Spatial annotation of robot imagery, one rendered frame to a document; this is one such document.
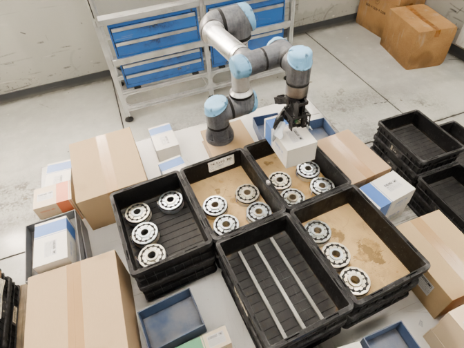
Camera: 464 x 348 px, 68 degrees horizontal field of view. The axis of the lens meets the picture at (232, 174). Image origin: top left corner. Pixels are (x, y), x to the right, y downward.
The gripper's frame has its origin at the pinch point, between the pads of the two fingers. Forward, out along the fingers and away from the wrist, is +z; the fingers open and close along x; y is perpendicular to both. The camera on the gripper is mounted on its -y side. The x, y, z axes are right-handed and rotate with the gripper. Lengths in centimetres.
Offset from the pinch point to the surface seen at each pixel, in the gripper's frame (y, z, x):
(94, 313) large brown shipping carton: 31, 21, -83
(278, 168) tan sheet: -9.2, 27.8, 1.4
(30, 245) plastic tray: -11, 30, -108
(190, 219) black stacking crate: 3, 28, -44
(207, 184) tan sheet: -12.5, 27.9, -31.9
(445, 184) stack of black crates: 4, 73, 106
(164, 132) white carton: -61, 32, -41
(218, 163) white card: -16.8, 21.3, -24.6
